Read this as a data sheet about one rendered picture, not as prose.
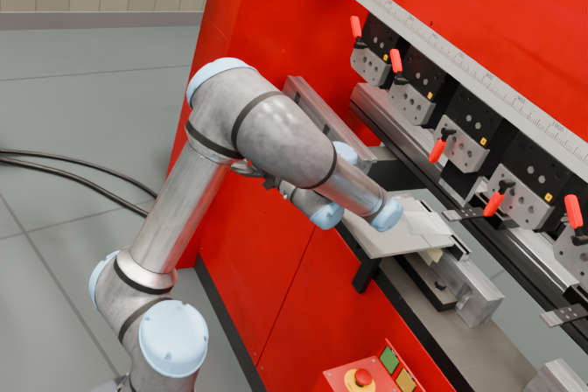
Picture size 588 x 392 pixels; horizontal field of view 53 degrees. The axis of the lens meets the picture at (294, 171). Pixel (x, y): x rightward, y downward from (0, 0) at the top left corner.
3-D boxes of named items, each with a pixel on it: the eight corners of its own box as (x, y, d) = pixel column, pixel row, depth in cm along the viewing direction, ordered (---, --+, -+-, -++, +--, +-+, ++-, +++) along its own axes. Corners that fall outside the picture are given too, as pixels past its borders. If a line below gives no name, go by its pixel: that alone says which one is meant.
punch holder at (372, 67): (347, 64, 172) (367, 10, 163) (369, 65, 177) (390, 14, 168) (374, 89, 162) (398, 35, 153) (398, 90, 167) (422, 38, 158)
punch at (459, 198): (435, 182, 149) (451, 152, 144) (441, 182, 150) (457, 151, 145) (460, 207, 143) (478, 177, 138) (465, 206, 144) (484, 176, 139)
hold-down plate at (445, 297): (371, 229, 160) (374, 220, 158) (386, 227, 163) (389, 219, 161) (437, 312, 140) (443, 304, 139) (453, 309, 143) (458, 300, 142)
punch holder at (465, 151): (429, 141, 146) (458, 82, 137) (453, 140, 150) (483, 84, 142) (468, 178, 136) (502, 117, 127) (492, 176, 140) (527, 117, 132)
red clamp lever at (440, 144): (424, 159, 142) (442, 126, 137) (437, 158, 144) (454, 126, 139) (430, 164, 141) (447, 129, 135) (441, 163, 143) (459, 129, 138)
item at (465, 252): (410, 209, 156) (416, 200, 155) (419, 208, 158) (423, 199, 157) (458, 262, 143) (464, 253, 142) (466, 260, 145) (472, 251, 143)
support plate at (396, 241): (331, 206, 142) (332, 204, 142) (410, 199, 156) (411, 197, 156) (370, 259, 130) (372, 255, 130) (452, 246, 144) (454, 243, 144)
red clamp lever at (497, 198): (479, 213, 129) (500, 178, 123) (492, 212, 131) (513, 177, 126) (485, 218, 127) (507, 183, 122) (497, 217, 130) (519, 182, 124)
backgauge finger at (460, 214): (429, 206, 157) (437, 192, 155) (493, 199, 171) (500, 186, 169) (457, 236, 150) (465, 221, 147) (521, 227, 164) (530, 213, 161)
